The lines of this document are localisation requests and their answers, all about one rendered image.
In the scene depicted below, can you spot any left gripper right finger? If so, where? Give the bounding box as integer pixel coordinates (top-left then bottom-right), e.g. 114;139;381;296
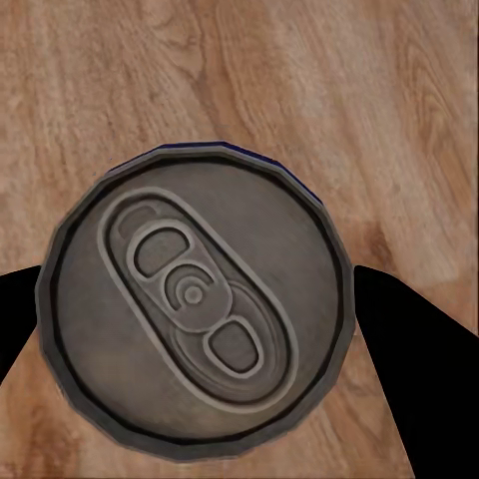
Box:
354;265;479;479

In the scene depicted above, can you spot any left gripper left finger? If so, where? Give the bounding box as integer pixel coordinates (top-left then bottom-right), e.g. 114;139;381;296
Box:
0;265;41;383

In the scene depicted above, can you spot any can of soda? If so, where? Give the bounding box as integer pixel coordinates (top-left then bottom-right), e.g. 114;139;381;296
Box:
34;142;356;464

